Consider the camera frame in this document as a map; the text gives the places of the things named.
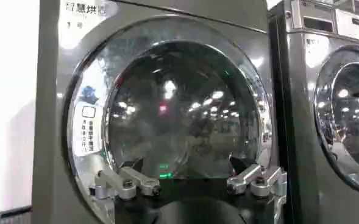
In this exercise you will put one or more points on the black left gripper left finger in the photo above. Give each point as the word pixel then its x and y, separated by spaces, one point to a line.
pixel 127 180

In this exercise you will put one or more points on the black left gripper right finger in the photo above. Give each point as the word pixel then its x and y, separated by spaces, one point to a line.
pixel 252 180

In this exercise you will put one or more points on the grey dryer with control panel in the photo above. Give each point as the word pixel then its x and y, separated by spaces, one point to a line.
pixel 304 152

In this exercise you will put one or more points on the white instruction sticker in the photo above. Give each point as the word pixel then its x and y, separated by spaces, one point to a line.
pixel 87 131

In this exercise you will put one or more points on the round glass dryer door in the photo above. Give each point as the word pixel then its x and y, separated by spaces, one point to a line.
pixel 167 121

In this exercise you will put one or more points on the grey dryer with label sticker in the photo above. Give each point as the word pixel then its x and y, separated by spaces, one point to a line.
pixel 48 121

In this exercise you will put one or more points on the round chrome-rimmed dryer door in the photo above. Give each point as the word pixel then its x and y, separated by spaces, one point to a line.
pixel 346 118

